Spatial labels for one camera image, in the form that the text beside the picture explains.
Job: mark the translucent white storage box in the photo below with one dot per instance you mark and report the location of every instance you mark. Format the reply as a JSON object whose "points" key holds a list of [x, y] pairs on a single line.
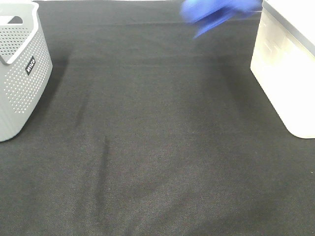
{"points": [[283, 62]]}

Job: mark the black table cloth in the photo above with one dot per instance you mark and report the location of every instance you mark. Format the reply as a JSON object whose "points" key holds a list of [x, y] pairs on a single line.
{"points": [[144, 130]]}

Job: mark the grey perforated plastic basket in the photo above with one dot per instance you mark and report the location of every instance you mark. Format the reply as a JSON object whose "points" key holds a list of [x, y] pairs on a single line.
{"points": [[25, 65]]}

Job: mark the blue microfibre towel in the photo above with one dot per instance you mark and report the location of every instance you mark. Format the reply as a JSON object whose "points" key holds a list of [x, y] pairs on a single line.
{"points": [[208, 14]]}

